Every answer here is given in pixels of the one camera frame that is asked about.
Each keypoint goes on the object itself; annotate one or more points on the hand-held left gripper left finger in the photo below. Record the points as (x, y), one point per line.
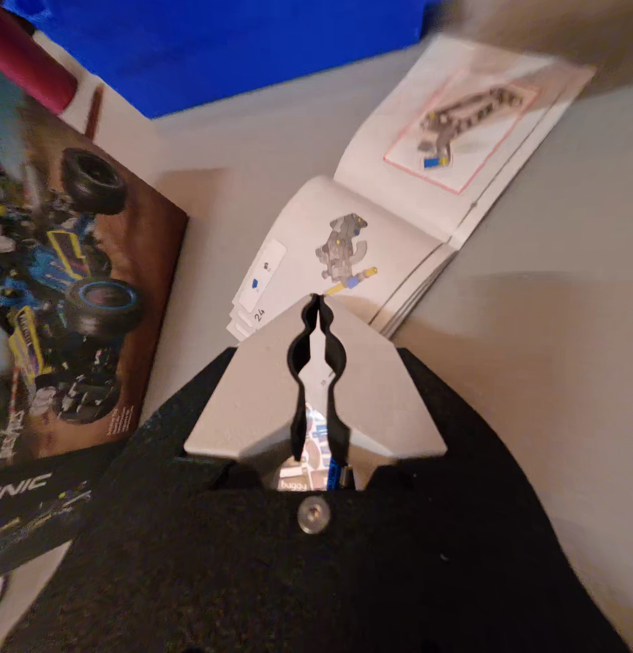
(245, 403)

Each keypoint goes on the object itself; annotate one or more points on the large blue plastic bin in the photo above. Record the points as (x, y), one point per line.
(219, 51)

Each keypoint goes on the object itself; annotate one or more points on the lego instruction booklet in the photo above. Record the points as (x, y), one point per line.
(398, 219)

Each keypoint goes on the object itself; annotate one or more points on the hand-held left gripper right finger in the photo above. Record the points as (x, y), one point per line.
(383, 403)

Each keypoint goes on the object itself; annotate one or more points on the lego set box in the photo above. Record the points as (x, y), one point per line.
(66, 306)

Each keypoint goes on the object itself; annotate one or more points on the brown stick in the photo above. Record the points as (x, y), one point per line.
(94, 112)

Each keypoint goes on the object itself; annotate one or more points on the maroon bottle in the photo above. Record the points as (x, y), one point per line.
(30, 66)

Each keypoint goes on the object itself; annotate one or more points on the small blue lego piece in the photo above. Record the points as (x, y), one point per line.
(334, 474)

